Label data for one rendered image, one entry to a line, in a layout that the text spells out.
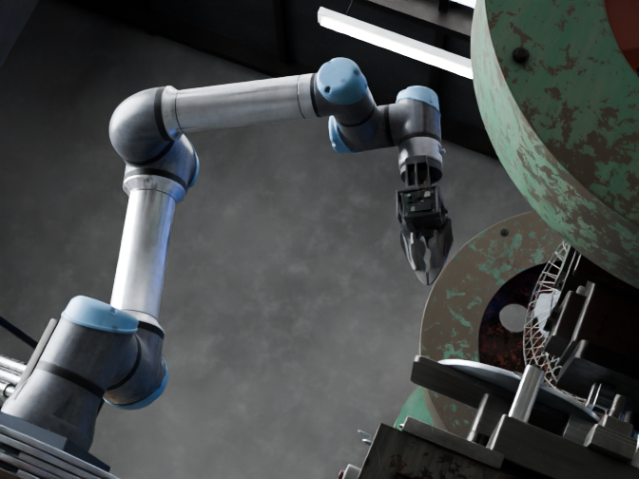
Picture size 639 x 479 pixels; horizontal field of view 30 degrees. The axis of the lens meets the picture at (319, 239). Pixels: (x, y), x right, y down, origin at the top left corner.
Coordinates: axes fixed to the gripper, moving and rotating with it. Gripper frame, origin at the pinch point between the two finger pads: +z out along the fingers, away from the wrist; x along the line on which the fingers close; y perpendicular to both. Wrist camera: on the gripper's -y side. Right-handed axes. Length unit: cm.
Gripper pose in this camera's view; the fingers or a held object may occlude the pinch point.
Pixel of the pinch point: (429, 279)
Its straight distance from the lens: 198.3
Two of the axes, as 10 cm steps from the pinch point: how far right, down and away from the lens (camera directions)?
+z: 0.0, 8.9, -4.5
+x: 9.6, -1.3, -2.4
